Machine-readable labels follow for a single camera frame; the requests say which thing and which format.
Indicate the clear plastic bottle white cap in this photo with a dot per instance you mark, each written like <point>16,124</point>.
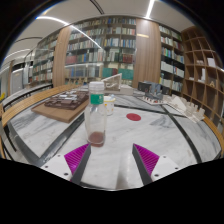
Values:
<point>96,116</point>

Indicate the white architectural site model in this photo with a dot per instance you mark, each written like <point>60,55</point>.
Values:
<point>185,106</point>

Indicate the curved wooden slat bench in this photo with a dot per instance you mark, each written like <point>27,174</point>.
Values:
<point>30,99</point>
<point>215,133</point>

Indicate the brown building model on board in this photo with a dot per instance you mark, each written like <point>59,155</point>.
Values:
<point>63,105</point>

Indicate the beige architectural building model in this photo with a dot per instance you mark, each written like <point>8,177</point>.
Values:
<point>115,85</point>

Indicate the dark grey building model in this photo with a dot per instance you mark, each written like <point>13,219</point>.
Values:
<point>151,90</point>

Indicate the long ceiling light strip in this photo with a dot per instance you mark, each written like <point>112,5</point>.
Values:
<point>55,19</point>
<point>150,8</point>

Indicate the tall bookshelf with books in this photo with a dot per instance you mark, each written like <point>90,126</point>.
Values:
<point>43,63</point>
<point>171,60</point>
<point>113,50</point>

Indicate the flat round red coaster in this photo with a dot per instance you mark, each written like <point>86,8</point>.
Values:
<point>133,117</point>

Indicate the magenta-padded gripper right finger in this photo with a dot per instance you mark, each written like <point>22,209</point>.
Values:
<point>148,160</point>

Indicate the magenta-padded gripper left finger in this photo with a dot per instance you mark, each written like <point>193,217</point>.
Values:
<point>75,159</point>

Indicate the wooden cubby shelf unit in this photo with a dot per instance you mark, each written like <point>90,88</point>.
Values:
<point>203,76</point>

